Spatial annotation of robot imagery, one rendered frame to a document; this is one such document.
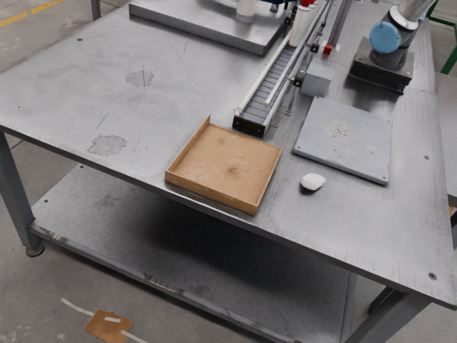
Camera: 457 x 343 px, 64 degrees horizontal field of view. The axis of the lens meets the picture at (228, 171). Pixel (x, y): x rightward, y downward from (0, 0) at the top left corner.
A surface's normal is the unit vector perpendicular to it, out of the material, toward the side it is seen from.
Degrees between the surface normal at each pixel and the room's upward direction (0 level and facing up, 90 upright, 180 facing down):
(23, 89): 0
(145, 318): 0
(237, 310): 0
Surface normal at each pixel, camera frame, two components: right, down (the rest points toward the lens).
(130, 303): 0.15, -0.70
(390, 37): -0.70, 0.57
